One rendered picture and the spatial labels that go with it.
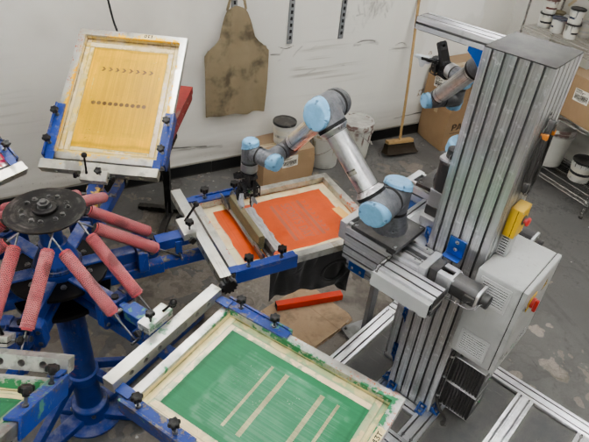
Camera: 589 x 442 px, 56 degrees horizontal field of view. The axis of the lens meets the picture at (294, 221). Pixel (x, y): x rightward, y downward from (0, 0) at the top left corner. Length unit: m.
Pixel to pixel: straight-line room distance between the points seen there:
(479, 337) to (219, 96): 2.89
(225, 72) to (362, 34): 1.29
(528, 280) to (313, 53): 3.09
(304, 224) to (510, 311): 1.05
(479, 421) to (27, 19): 3.56
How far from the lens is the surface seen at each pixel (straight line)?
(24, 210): 2.35
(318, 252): 2.56
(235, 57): 4.50
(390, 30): 5.23
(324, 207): 2.90
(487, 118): 2.09
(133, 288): 2.25
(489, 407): 3.20
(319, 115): 2.03
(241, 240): 2.64
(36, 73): 4.24
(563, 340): 4.05
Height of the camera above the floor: 2.62
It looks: 37 degrees down
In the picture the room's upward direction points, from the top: 6 degrees clockwise
